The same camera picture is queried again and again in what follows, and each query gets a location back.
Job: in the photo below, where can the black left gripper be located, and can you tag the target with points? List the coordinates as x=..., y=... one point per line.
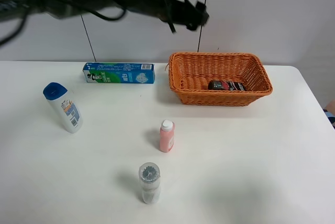
x=184, y=13

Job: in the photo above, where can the black tube with black cap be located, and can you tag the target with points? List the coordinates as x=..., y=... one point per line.
x=218, y=85

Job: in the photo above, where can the orange wicker basket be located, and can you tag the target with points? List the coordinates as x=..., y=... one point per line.
x=191, y=72

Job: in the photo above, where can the blue green toothpaste box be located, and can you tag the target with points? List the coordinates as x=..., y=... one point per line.
x=107, y=72

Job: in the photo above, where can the pink bottle with white cap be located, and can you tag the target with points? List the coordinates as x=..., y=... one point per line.
x=167, y=135

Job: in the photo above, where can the white bottle with blue cap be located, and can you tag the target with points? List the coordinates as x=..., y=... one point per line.
x=63, y=104

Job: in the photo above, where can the clear bottle with brush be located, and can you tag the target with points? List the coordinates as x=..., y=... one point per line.
x=149, y=178

